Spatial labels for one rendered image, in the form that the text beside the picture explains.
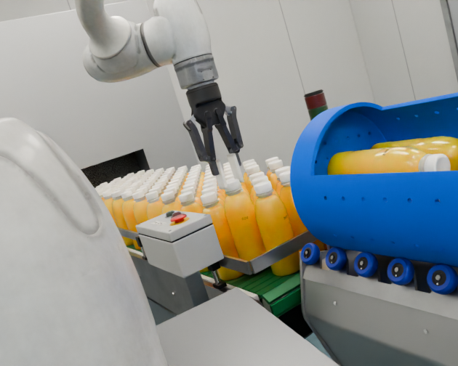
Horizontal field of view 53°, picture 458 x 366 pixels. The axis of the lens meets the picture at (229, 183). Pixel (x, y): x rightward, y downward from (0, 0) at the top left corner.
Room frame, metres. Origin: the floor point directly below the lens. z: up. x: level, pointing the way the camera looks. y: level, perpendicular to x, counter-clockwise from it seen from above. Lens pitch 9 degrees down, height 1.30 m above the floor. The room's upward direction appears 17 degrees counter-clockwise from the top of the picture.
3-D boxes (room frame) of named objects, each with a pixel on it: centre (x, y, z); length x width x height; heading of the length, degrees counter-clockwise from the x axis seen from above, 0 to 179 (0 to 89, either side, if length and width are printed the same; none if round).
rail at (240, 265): (1.62, 0.40, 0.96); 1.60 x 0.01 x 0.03; 29
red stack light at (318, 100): (1.45, -0.34, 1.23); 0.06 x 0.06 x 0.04
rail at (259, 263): (1.02, -0.17, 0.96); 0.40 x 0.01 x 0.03; 119
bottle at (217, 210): (1.09, 0.06, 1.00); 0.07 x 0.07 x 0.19
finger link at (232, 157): (1.06, -0.02, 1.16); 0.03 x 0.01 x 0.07; 29
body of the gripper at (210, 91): (1.05, -0.01, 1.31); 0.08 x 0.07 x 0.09; 119
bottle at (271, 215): (1.01, -0.07, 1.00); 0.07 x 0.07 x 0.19
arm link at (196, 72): (1.05, -0.01, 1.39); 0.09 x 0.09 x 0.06
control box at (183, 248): (0.99, 0.15, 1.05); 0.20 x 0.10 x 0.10; 29
